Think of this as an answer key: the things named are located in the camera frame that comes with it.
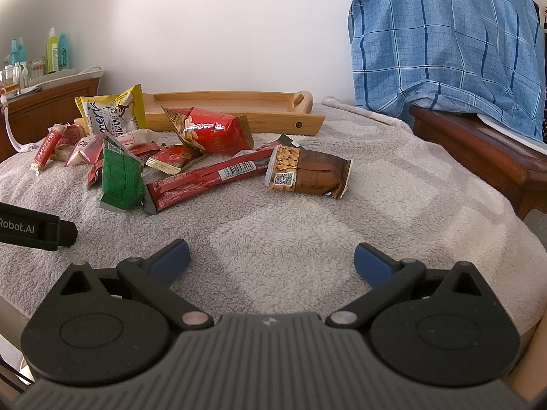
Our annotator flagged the red white stick packet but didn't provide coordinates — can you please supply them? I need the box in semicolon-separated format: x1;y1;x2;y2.
30;124;68;176

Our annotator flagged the pink white pastry packet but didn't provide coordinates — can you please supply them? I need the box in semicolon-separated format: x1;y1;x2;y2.
65;129;160;167

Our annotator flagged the green snack packet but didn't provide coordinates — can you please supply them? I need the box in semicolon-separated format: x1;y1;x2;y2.
100;135;145;212

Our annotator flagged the yellow snack bag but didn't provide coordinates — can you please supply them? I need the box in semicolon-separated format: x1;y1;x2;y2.
75;83;147;137

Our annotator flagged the long red snack bar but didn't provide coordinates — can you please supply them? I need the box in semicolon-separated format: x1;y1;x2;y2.
143;134;299;215

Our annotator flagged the cherry drop candy packet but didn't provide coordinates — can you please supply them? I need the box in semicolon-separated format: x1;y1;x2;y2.
146;145;205;175

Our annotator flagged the red peanut bag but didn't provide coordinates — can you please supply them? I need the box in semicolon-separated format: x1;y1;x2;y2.
162;107;254;154

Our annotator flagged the brown peanut snack bag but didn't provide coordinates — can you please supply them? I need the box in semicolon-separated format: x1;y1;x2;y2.
265;145;353;199

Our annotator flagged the wooden side cabinet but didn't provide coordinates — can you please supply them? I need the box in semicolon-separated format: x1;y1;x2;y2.
8;77;100;145

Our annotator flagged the white organizer tray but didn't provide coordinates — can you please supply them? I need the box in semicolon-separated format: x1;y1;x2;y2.
25;69;77;91

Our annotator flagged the blue bottle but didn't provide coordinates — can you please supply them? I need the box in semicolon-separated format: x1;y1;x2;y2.
8;37;26;65

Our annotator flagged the dark wooden chair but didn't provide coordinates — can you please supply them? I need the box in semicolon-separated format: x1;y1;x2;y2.
410;107;546;218

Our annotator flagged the green lotion bottle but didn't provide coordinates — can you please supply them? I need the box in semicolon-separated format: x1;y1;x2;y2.
46;27;58;73

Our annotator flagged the teal lotion bottle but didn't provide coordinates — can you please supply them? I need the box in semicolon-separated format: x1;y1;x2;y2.
57;29;69;70

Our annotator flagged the grey patterned towel blanket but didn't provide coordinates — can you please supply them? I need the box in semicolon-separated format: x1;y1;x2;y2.
1;107;546;332

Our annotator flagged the bamboo serving tray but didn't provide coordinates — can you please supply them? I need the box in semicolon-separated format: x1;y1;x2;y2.
143;91;324;136

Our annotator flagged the blue plaid cloth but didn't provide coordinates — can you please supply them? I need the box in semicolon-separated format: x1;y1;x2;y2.
348;0;546;141

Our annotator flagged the white cable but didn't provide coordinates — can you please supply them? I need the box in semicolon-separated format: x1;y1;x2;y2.
0;93;42;154

